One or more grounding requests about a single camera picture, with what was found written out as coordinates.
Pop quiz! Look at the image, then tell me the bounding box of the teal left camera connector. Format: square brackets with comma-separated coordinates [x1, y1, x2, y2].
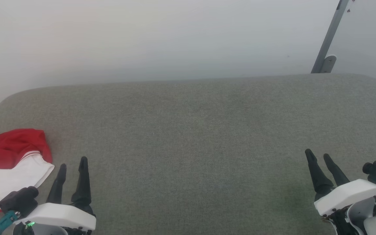
[0, 211, 20, 235]

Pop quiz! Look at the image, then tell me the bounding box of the grey fabric sofa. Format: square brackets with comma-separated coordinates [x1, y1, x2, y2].
[0, 73, 376, 235]

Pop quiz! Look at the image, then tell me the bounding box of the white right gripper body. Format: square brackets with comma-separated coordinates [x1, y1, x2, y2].
[314, 179, 376, 235]

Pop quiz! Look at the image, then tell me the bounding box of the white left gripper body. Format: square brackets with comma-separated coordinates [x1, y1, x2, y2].
[13, 202, 97, 235]

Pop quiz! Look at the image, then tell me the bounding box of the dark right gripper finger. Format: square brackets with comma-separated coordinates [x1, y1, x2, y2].
[323, 153, 350, 187]
[305, 149, 334, 201]

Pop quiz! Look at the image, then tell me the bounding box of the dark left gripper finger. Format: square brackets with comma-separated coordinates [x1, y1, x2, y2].
[46, 164, 67, 204]
[71, 156, 94, 214]

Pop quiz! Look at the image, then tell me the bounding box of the grey metal pole with bracket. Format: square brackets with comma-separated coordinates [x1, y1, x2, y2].
[311, 0, 350, 74]

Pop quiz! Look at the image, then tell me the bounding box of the red and white shirt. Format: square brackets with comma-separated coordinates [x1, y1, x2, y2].
[0, 128, 55, 214]

